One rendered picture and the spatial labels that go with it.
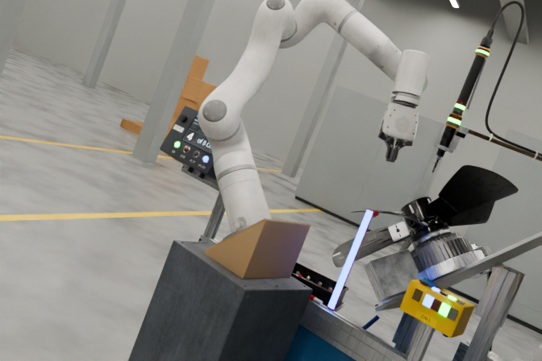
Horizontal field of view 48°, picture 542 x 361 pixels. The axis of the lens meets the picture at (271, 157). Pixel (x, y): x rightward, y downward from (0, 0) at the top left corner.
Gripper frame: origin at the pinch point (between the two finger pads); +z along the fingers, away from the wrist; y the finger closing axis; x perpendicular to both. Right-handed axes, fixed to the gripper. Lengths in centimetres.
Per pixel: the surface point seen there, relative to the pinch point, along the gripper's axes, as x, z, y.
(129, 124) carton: 893, 2, -131
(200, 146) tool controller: 43, 11, -53
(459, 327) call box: -25, 41, 20
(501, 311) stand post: 12, 40, 54
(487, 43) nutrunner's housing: 17, -45, 30
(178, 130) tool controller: 52, 7, -62
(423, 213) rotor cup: 28.2, 15.4, 26.9
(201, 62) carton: 878, -130, -39
